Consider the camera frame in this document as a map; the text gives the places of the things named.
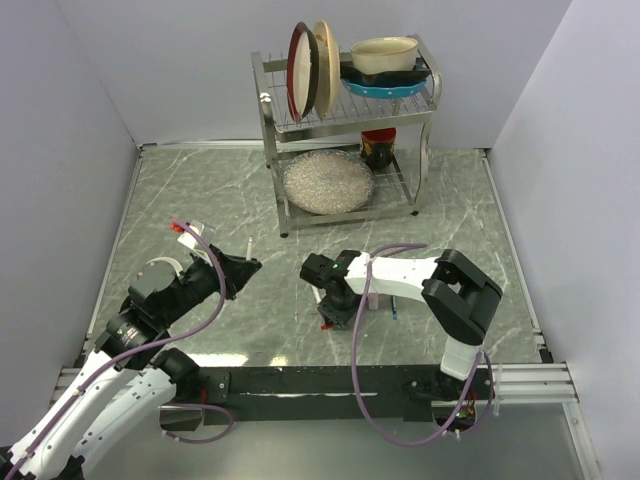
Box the beige plate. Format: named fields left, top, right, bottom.
left=313, top=20, right=340, bottom=120

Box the red black cup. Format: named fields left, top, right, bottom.
left=360, top=128, right=396, bottom=172

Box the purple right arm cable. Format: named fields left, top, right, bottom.
left=352, top=242, right=496, bottom=446

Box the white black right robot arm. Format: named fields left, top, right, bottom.
left=300, top=244, right=503, bottom=398

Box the white pen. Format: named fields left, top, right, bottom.
left=311, top=285, right=322, bottom=304

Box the purple highlighter pen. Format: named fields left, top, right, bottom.
left=367, top=293, right=379, bottom=311

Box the black square dish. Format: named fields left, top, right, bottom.
left=340, top=61, right=431, bottom=88

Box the speckled glass plate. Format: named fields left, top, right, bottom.
left=282, top=149, right=375, bottom=215

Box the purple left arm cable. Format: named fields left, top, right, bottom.
left=4, top=219, right=227, bottom=476

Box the aluminium frame rail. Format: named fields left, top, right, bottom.
left=492, top=363, right=579, bottom=404

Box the red rimmed black plate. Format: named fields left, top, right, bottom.
left=286, top=22, right=319, bottom=123

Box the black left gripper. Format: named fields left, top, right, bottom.
left=159, top=242, right=261, bottom=325

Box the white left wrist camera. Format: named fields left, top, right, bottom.
left=169, top=218, right=217, bottom=261

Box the metal two-tier dish rack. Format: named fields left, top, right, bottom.
left=251, top=34, right=443, bottom=238

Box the blue dotted dish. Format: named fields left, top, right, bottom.
left=342, top=79, right=426, bottom=99

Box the black base bar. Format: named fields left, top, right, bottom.
left=200, top=365, right=464, bottom=422

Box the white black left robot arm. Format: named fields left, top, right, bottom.
left=1, top=246, right=262, bottom=479

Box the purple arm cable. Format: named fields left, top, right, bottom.
left=352, top=242, right=496, bottom=446
left=4, top=219, right=227, bottom=476

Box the clear pen cap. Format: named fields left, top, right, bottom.
left=245, top=236, right=254, bottom=260

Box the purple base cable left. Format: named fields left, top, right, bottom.
left=162, top=402, right=236, bottom=445

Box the cream ceramic bowl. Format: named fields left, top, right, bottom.
left=350, top=37, right=418, bottom=75

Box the white paper cup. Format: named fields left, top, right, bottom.
left=146, top=256, right=184, bottom=275

